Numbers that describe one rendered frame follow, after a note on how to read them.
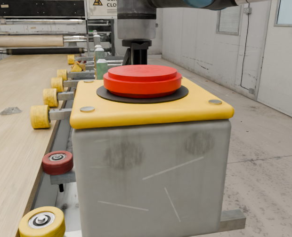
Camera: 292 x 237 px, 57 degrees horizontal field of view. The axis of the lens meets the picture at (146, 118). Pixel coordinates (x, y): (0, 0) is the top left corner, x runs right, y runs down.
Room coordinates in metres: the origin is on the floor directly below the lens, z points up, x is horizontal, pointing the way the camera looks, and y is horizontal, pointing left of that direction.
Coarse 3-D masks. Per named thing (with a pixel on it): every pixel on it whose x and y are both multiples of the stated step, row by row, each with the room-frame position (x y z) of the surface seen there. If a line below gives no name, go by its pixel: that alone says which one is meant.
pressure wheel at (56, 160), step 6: (60, 150) 0.69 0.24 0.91; (48, 156) 0.65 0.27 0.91; (54, 156) 0.66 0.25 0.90; (60, 156) 0.66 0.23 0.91; (66, 156) 0.65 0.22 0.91; (72, 156) 0.66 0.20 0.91; (42, 162) 0.63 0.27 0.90; (48, 162) 0.62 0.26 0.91; (54, 162) 0.62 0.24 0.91; (60, 162) 0.62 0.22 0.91; (66, 162) 0.63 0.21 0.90; (72, 162) 0.65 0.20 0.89; (48, 168) 0.61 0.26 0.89; (54, 168) 0.61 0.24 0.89; (60, 168) 0.62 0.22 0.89; (66, 168) 0.63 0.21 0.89; (54, 174) 0.61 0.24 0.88; (60, 186) 0.65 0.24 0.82
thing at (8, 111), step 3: (6, 108) 1.04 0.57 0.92; (9, 108) 1.05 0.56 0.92; (12, 108) 1.07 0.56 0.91; (15, 108) 1.05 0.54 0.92; (18, 108) 1.06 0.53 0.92; (3, 111) 1.02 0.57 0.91; (6, 111) 1.03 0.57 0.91; (9, 111) 1.02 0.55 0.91; (12, 111) 1.04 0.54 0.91; (15, 111) 1.04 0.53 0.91; (18, 111) 1.05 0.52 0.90; (21, 111) 1.05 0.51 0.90; (0, 114) 1.01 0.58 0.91; (3, 114) 1.01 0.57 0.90; (6, 114) 1.01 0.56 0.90; (9, 114) 1.02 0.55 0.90
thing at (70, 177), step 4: (72, 168) 0.67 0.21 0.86; (68, 172) 0.65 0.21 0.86; (72, 172) 0.65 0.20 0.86; (52, 176) 0.63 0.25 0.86; (56, 176) 0.63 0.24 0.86; (60, 176) 0.64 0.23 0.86; (64, 176) 0.64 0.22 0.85; (68, 176) 0.64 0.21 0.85; (72, 176) 0.64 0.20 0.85; (52, 180) 0.63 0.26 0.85; (56, 180) 0.63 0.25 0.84; (60, 180) 0.64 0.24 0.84; (64, 180) 0.64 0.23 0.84; (68, 180) 0.64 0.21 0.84; (72, 180) 0.64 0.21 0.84; (52, 184) 0.63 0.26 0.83
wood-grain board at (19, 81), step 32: (0, 64) 2.34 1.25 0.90; (32, 64) 2.34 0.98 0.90; (64, 64) 2.34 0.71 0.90; (0, 96) 1.29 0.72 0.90; (32, 96) 1.29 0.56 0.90; (0, 128) 0.87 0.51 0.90; (32, 128) 0.87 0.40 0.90; (0, 160) 0.64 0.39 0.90; (32, 160) 0.64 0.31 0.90; (0, 192) 0.50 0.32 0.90; (32, 192) 0.51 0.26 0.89; (0, 224) 0.40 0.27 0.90
